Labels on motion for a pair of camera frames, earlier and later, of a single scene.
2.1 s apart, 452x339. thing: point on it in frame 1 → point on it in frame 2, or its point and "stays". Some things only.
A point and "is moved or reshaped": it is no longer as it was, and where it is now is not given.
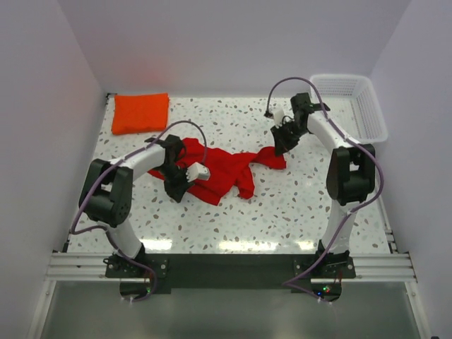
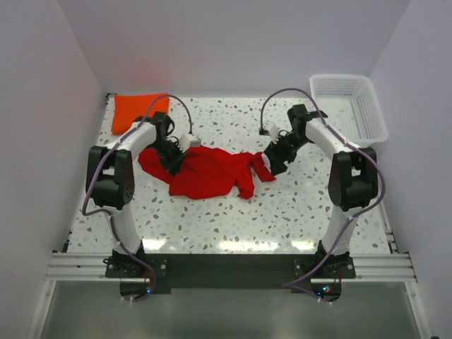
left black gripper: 176,192 → 174,165
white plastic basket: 353,106 stays
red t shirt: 228,171 is moved or reshaped
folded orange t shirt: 139,113 stays
